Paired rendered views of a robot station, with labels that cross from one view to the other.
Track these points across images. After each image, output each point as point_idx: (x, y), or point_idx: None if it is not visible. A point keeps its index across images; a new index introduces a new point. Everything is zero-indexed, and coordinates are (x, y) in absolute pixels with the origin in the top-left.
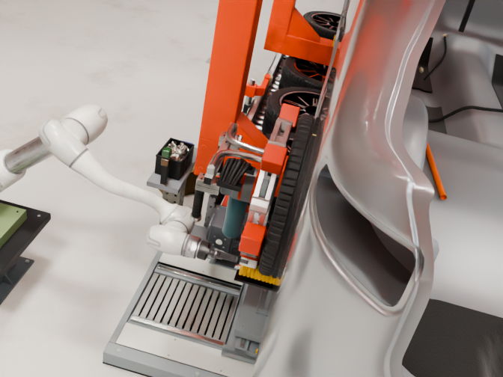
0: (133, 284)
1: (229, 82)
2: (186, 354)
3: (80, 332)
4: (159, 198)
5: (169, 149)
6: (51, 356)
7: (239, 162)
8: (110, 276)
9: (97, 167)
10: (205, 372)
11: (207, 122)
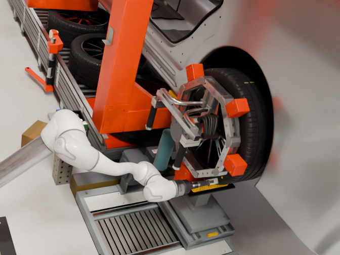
0: (82, 238)
1: (131, 56)
2: None
3: None
4: (134, 164)
5: (85, 122)
6: None
7: (212, 117)
8: (61, 241)
9: (109, 161)
10: None
11: (113, 91)
